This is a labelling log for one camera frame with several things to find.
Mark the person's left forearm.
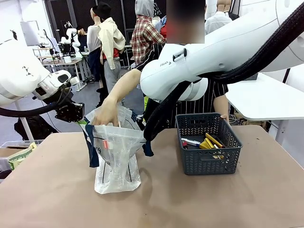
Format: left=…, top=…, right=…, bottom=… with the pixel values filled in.
left=212, top=94, right=230, bottom=117

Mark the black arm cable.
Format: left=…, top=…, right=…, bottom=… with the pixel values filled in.
left=143, top=1, right=304, bottom=141
left=0, top=87, right=74, bottom=118

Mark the white side table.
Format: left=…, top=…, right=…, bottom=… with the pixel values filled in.
left=225, top=72, right=304, bottom=121

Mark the grey plastic basket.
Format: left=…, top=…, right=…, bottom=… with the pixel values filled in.
left=175, top=112, right=243, bottom=176

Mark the person in striped shirt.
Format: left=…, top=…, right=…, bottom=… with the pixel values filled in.
left=135, top=0, right=230, bottom=129

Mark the mannequin with beige jacket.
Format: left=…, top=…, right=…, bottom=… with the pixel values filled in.
left=86, top=1, right=127, bottom=107

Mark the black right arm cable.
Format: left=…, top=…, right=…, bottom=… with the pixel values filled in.
left=143, top=1, right=304, bottom=141

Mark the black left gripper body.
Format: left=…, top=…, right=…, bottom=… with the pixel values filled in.
left=55, top=102, right=86, bottom=124

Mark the clear navy-handled shopping bag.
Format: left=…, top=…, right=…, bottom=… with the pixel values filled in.
left=80, top=105, right=154, bottom=195

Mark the green cream paper bag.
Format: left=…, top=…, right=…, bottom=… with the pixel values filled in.
left=8, top=142, right=38, bottom=171

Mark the mannequin with plaid shirt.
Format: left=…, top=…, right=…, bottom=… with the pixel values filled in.
left=130, top=0, right=167, bottom=67

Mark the mannequin with white shirt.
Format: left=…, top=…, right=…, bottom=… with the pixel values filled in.
left=204, top=0, right=233, bottom=36

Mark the black bag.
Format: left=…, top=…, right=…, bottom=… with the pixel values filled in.
left=13, top=115, right=59, bottom=141

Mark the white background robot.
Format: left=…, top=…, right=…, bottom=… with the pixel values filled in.
left=59, top=20, right=82, bottom=58

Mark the grey whiteboard panel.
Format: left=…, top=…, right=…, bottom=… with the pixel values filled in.
left=19, top=20, right=40, bottom=47

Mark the long yellow box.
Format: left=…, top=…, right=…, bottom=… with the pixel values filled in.
left=205, top=133, right=224, bottom=149

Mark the person in black t-shirt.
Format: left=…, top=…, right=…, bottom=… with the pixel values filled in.
left=76, top=25, right=88, bottom=53

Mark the small yellow box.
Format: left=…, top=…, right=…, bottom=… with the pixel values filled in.
left=199, top=138, right=215, bottom=150

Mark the person's right forearm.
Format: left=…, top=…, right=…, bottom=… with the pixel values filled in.
left=106, top=68, right=142, bottom=108

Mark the person's right hand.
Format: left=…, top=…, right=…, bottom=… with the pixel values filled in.
left=91, top=97, right=120, bottom=127

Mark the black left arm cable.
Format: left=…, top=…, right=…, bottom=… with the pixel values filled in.
left=0, top=87, right=74, bottom=118

